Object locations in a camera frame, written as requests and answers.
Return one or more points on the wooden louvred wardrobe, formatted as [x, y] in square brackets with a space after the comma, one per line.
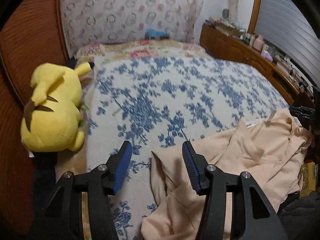
[32, 35]

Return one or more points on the dark grey cloth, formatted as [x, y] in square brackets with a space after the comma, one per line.
[302, 220]

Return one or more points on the white lace curtain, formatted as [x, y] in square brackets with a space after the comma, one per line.
[233, 0]

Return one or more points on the blue plastic bag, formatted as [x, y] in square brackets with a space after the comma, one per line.
[155, 33]

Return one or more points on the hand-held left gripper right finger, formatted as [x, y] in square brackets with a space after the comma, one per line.
[191, 170]

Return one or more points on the purple pouch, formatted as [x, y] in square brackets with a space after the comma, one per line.
[267, 55]

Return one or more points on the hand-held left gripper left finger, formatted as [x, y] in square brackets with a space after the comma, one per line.
[121, 170]

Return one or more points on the open cardboard box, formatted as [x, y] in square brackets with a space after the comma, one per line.
[230, 30]

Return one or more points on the pink bottle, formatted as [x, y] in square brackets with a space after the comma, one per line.
[259, 42]

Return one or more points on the small grey fan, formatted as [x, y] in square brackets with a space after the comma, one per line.
[225, 14]

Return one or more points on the circle patterned sheer curtain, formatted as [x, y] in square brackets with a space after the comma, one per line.
[125, 12]

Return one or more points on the yellow plush toy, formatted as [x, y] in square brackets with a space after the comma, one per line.
[55, 105]

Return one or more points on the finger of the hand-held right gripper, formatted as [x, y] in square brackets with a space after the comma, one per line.
[301, 110]

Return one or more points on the blue floral bed sheet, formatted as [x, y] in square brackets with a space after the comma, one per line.
[162, 100]

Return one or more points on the floral blanket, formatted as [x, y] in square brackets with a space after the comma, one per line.
[140, 48]

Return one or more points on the wooden cabinet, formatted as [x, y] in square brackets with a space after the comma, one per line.
[225, 45]

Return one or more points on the beige printed t-shirt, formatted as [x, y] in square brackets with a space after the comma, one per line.
[250, 155]

